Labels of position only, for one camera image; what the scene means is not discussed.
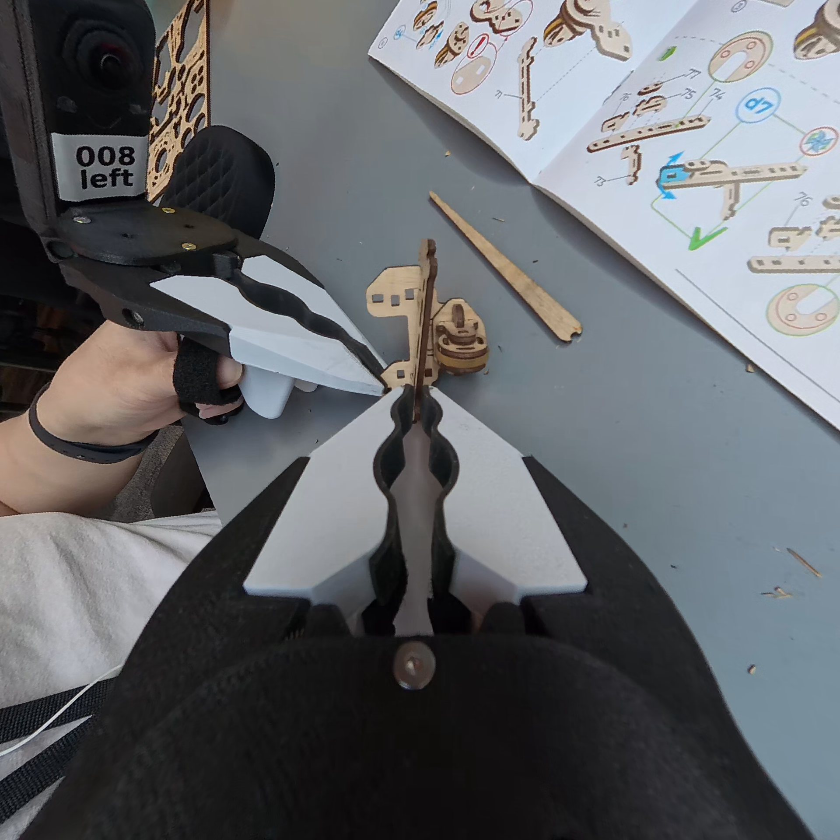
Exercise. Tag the person's left hand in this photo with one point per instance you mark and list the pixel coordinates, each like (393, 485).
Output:
(111, 387)

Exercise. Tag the black wristband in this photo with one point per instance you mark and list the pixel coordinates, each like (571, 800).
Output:
(85, 454)

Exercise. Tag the person's white shirt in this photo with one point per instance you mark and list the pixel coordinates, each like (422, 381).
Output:
(79, 590)

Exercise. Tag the laser-cut plywood offcut sheet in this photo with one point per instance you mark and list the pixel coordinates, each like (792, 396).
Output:
(204, 79)

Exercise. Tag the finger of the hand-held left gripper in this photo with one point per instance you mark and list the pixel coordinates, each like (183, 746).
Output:
(289, 282)
(282, 351)

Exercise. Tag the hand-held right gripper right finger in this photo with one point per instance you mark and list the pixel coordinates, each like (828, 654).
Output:
(508, 525)

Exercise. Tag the tapered wooden stick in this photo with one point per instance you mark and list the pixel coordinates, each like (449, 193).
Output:
(501, 263)

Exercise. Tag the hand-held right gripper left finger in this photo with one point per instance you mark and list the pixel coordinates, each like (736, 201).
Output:
(315, 525)

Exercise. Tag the open assembly instruction booklet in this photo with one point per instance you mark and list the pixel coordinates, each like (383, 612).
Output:
(656, 197)

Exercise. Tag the wooden part with wheel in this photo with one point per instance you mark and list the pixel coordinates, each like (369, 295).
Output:
(394, 282)

